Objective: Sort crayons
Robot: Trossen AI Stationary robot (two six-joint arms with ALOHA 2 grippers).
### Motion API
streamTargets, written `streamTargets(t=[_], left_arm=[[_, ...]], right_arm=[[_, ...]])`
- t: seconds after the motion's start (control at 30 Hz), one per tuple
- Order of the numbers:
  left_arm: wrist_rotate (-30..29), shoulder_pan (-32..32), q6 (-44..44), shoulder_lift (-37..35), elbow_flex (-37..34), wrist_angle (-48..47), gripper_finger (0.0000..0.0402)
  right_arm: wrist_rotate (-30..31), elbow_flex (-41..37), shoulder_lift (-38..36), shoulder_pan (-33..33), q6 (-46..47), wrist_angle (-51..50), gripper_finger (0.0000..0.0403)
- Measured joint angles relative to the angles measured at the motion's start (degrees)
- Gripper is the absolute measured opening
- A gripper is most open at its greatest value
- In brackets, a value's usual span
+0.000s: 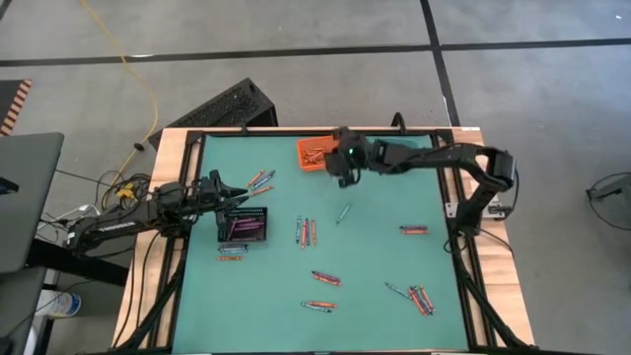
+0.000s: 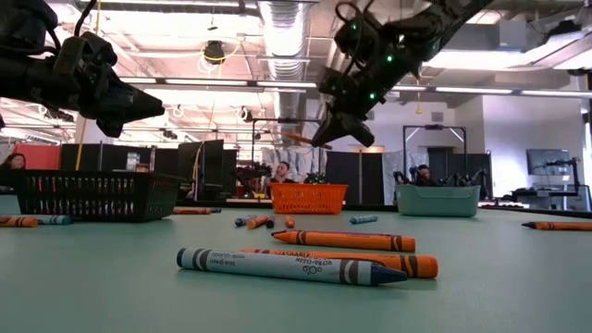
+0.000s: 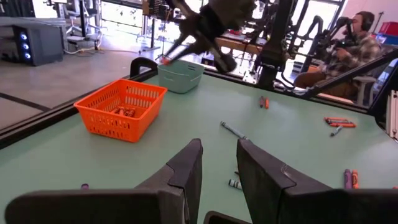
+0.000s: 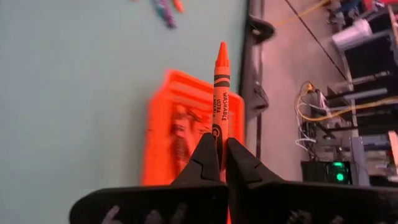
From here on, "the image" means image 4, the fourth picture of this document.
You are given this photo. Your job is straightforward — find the crayons near top left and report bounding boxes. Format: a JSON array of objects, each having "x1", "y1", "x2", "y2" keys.
[{"x1": 157, "y1": 0, "x2": 177, "y2": 29}]

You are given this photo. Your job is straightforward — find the orange mesh basket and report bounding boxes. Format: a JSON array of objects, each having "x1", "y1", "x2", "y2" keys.
[{"x1": 139, "y1": 68, "x2": 246, "y2": 187}]

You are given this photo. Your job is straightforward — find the yellow power cable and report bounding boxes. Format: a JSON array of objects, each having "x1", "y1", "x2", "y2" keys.
[{"x1": 273, "y1": 0, "x2": 398, "y2": 124}]

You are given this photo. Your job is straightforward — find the teal table mat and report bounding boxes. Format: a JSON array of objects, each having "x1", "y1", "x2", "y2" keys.
[{"x1": 0, "y1": 0, "x2": 249, "y2": 224}]

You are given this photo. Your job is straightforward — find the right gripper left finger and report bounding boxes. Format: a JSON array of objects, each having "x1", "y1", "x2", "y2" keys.
[{"x1": 70, "y1": 133, "x2": 229, "y2": 224}]

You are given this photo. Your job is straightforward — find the floor cable bundle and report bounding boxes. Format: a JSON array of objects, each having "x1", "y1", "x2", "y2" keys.
[{"x1": 294, "y1": 80, "x2": 352, "y2": 156}]

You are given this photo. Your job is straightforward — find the orange crayon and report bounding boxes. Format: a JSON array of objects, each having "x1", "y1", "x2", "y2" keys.
[
  {"x1": 212, "y1": 41, "x2": 231, "y2": 184},
  {"x1": 172, "y1": 0, "x2": 186, "y2": 14}
]

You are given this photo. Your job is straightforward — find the white plastic container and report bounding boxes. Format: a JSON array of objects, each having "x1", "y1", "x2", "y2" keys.
[{"x1": 331, "y1": 18, "x2": 374, "y2": 50}]

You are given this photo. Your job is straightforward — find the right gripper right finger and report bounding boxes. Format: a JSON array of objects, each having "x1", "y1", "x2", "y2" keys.
[{"x1": 226, "y1": 137, "x2": 398, "y2": 224}]

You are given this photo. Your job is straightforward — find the black perforated computer case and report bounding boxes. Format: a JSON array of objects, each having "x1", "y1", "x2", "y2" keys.
[{"x1": 300, "y1": 160, "x2": 354, "y2": 187}]

